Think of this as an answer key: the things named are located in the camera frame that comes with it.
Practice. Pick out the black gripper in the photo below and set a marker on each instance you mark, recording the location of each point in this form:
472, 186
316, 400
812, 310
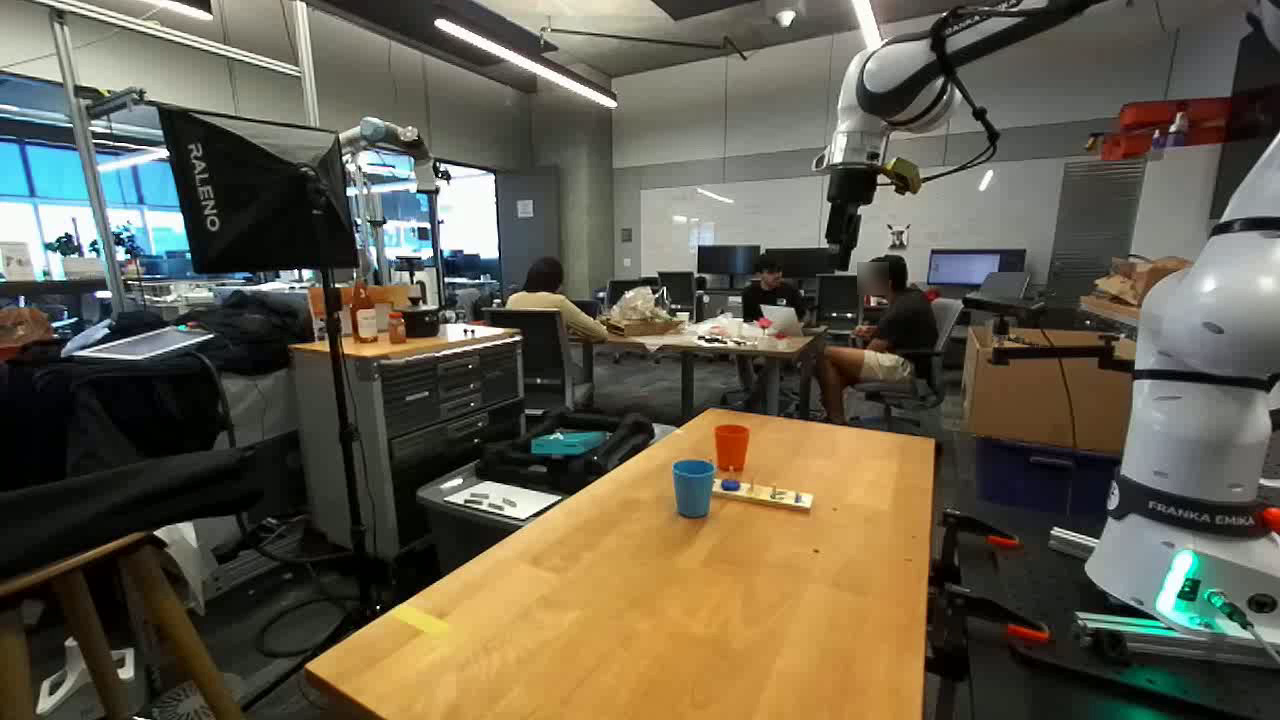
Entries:
849, 191

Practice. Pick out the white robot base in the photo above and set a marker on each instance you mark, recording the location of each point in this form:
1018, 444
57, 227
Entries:
1189, 537

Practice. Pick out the black softbox studio light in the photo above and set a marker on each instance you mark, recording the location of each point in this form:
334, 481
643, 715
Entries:
257, 195

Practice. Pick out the person in black centre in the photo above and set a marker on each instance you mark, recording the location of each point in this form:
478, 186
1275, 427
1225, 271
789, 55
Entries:
771, 287

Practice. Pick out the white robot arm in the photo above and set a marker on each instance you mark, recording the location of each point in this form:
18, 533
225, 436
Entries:
904, 86

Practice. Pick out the orange plastic cup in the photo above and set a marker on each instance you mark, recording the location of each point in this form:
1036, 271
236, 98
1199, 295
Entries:
730, 444

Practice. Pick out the wooden office table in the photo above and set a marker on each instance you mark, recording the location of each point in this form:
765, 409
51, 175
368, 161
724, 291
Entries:
773, 354

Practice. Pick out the grey drawer tool cabinet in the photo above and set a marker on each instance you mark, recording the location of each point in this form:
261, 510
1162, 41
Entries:
390, 417

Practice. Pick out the wooden stool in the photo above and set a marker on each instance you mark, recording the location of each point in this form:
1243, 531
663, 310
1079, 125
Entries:
143, 568

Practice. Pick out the cardboard box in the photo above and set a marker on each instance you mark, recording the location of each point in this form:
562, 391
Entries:
1046, 391

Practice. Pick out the white number puzzle board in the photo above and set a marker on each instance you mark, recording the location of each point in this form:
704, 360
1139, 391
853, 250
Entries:
765, 492

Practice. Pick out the blue storage crate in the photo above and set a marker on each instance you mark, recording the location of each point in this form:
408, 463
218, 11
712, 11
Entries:
1062, 484

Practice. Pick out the person in black shirt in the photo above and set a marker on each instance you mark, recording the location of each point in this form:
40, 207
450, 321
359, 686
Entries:
886, 343

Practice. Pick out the black open bag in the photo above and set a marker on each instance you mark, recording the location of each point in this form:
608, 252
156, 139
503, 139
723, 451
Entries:
567, 451

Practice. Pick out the blue plastic cup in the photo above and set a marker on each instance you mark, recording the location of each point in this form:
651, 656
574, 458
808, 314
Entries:
693, 484

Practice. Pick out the person in beige shirt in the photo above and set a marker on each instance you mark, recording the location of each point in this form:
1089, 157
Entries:
547, 295

